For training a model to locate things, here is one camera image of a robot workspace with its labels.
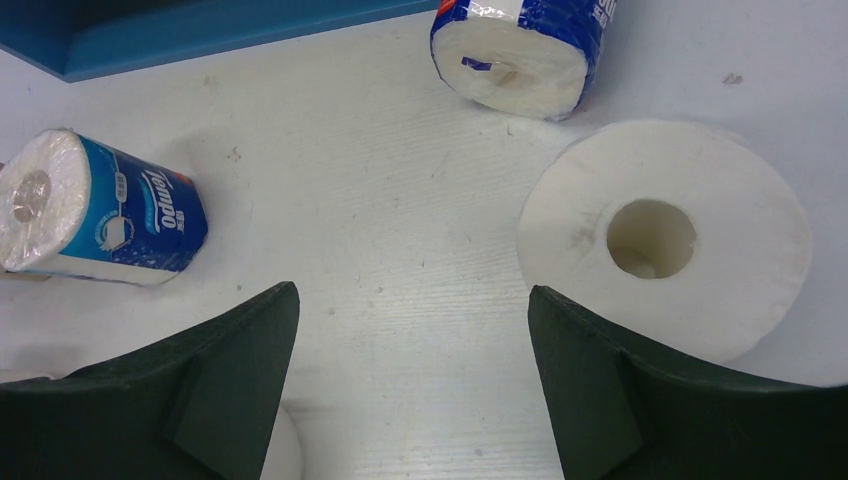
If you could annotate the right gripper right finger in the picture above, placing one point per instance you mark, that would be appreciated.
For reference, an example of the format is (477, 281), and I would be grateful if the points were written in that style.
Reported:
(623, 406)

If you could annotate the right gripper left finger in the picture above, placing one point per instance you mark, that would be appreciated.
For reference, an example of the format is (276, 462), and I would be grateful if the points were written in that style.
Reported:
(200, 404)

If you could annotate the blue roll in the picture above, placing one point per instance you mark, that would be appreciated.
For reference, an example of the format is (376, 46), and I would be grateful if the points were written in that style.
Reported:
(74, 207)
(533, 58)

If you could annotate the blue shelf with coloured boards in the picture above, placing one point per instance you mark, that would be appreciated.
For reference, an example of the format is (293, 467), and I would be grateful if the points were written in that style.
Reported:
(81, 40)

